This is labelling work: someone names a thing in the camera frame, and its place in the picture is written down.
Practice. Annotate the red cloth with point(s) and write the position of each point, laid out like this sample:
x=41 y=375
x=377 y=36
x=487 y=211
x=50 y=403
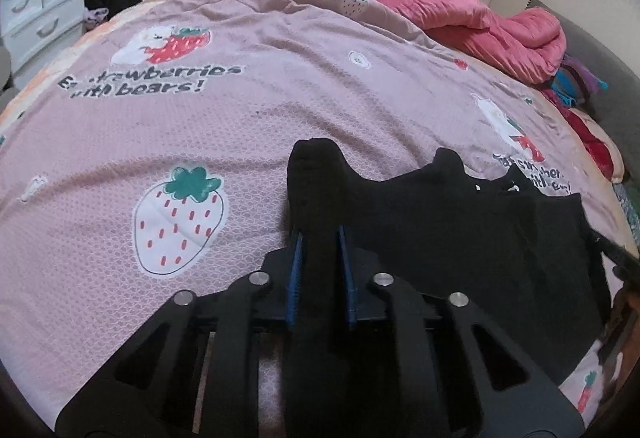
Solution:
x=595 y=143

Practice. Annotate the pink quilt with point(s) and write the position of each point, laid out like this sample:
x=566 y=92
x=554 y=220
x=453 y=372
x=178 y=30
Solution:
x=475 y=28

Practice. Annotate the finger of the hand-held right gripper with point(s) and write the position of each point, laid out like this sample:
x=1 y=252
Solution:
x=617 y=252

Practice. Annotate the striped colourful cloth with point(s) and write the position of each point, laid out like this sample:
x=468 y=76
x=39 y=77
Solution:
x=575 y=80

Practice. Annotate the white drawer cabinet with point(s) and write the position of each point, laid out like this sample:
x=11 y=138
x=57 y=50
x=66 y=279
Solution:
x=35 y=18

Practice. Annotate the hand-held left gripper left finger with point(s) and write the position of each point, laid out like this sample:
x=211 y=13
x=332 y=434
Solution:
x=295 y=288

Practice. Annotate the grey headboard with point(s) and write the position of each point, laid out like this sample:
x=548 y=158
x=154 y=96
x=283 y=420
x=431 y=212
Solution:
x=615 y=88

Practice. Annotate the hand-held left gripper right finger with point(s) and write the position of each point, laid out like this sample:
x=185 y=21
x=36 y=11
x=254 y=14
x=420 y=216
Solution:
x=347 y=288

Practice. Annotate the pink strawberry printed blanket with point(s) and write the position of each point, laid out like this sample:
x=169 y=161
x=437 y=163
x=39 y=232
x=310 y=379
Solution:
x=250 y=118

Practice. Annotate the black garment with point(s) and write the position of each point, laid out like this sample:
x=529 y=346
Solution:
x=450 y=228

